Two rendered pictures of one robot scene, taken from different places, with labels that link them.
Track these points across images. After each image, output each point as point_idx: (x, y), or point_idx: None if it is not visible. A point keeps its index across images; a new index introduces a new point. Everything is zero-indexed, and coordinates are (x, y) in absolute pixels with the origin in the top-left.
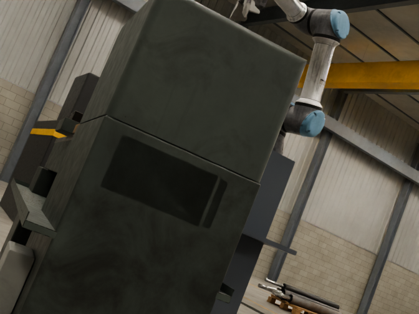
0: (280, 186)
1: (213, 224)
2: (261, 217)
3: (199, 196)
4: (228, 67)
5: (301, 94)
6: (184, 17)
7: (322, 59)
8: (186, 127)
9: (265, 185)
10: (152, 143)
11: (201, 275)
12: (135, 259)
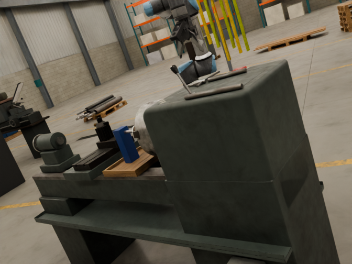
0: None
1: (309, 168)
2: None
3: (302, 165)
4: (278, 99)
5: (197, 54)
6: (259, 98)
7: (198, 28)
8: (286, 145)
9: None
10: (285, 168)
11: (317, 191)
12: (306, 216)
